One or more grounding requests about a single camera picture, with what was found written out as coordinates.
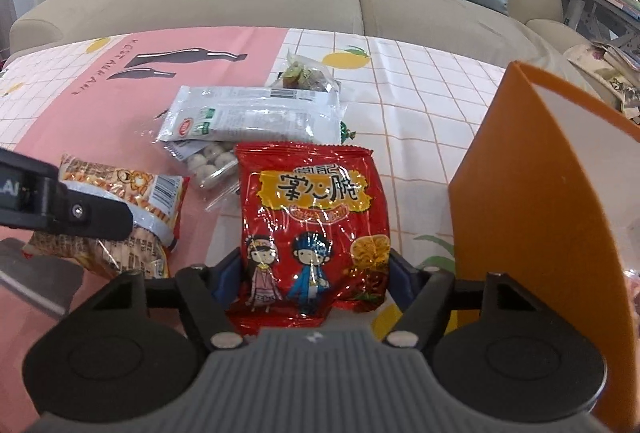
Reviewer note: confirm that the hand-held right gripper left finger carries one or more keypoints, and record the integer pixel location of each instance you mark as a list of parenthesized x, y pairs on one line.
[(231, 275)]

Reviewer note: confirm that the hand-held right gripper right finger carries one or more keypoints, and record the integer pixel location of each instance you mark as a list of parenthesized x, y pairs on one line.
[(400, 278)]

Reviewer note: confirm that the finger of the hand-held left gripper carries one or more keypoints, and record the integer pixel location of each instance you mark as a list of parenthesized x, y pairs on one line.
[(85, 213)]

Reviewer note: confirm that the orange striped snack packet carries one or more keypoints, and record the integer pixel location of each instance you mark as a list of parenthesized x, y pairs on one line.
[(145, 193)]

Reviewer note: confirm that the red snack packet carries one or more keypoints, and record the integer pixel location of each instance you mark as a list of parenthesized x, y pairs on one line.
[(310, 223)]

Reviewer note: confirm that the orange cardboard box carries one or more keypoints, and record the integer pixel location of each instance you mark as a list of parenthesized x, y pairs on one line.
[(525, 213)]

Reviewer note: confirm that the green candy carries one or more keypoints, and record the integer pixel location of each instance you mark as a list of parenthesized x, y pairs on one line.
[(347, 130)]

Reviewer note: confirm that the grey packet of white balls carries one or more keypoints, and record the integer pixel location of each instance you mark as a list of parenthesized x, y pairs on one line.
[(250, 118)]

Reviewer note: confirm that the clear packet of brown sweets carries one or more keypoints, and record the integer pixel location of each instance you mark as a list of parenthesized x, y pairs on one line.
[(305, 75)]

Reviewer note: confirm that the pink and white checked tablecloth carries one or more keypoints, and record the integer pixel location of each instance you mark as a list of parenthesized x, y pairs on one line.
[(425, 113)]

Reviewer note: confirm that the stack of books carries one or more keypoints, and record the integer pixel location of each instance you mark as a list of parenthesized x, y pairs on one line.
[(610, 68)]

